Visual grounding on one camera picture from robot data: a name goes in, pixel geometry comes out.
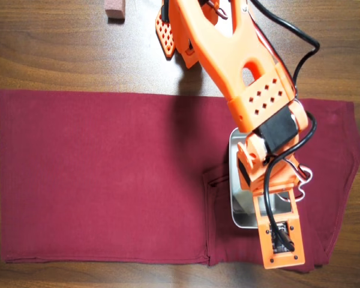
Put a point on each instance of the rectangular metal tray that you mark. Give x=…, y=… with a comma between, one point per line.
x=243, y=217

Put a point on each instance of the maroon cloth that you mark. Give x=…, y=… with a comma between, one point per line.
x=108, y=180

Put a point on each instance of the reddish brown block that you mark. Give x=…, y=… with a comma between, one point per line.
x=115, y=9

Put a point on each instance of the black camera circuit board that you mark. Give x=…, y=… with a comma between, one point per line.
x=283, y=240

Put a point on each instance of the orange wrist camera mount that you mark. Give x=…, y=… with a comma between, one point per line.
x=288, y=261

